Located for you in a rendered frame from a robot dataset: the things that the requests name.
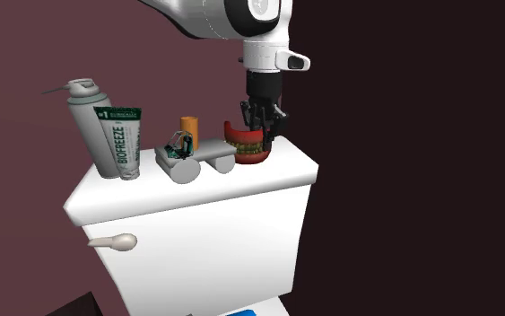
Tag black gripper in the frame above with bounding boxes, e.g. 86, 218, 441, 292
239, 69, 290, 153

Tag red dentures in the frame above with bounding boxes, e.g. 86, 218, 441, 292
222, 119, 274, 166

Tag grey block on two cylinders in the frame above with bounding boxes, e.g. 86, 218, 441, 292
154, 137, 239, 185

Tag orange cylinder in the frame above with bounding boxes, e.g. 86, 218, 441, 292
179, 115, 200, 152

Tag small green and black gadget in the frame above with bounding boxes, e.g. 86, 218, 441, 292
163, 129, 195, 160

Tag white toilet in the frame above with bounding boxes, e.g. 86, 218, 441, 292
62, 135, 320, 316

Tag white and green tube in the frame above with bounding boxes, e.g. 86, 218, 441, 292
92, 105, 144, 181

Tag grey spray can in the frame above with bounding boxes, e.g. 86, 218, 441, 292
40, 77, 120, 180

